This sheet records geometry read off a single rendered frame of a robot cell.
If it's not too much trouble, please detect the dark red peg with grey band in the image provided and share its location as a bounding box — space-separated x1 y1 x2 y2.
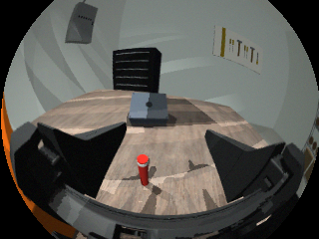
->
137 155 149 186

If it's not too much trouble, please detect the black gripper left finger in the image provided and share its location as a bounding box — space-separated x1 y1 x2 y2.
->
37 120 127 199

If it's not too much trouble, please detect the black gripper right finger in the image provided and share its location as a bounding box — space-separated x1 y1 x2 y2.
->
204 130 286 203

